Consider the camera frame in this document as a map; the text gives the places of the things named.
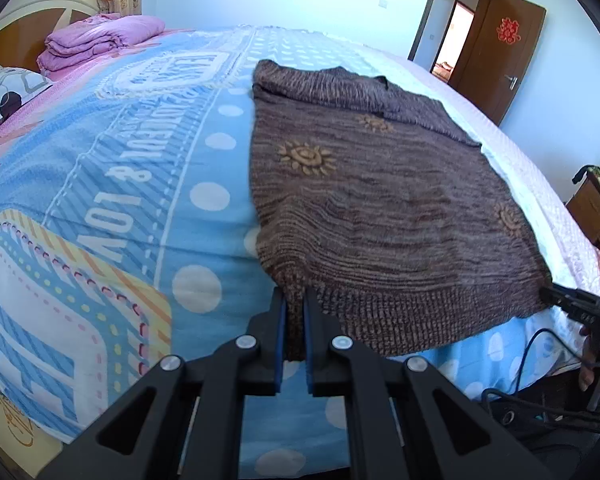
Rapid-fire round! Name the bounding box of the folded pink quilt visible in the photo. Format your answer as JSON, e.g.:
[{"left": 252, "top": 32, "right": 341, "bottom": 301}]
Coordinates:
[{"left": 36, "top": 13, "right": 166, "bottom": 74}]

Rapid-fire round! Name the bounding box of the cream wooden headboard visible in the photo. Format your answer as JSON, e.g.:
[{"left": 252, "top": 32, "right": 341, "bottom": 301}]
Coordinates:
[{"left": 0, "top": 0, "right": 98, "bottom": 72}]

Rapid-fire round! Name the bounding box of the brown knitted sweater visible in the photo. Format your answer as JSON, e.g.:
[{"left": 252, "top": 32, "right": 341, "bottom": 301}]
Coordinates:
[{"left": 249, "top": 60, "right": 552, "bottom": 360}]

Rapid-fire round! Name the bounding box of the blue patterned bed sheet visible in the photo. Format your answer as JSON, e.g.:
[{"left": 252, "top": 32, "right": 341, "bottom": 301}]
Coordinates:
[{"left": 0, "top": 26, "right": 600, "bottom": 478}]

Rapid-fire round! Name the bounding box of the person right hand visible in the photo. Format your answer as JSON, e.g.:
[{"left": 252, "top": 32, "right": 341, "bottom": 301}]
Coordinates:
[{"left": 579, "top": 326, "right": 600, "bottom": 391}]

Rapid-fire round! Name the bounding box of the wooden bedside cabinet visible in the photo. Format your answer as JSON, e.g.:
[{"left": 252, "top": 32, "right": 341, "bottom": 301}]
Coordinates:
[{"left": 567, "top": 174, "right": 600, "bottom": 250}]

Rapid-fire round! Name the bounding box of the red paper door decoration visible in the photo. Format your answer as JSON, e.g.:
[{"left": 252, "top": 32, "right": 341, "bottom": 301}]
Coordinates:
[{"left": 496, "top": 16, "right": 521, "bottom": 46}]

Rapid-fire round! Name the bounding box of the silver door handle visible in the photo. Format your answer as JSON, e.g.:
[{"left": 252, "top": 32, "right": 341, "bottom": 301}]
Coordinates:
[{"left": 505, "top": 75, "right": 518, "bottom": 91}]

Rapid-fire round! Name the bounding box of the black cable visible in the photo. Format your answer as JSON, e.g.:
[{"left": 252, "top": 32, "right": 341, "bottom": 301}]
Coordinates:
[{"left": 479, "top": 327, "right": 600, "bottom": 430}]

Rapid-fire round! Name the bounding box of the brown wooden door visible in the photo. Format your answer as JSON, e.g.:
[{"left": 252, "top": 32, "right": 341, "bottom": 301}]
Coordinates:
[{"left": 449, "top": 0, "right": 546, "bottom": 125}]

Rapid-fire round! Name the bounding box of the patterned white pillow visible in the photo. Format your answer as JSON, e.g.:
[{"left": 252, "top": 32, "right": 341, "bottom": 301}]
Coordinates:
[{"left": 0, "top": 67, "right": 53, "bottom": 125}]

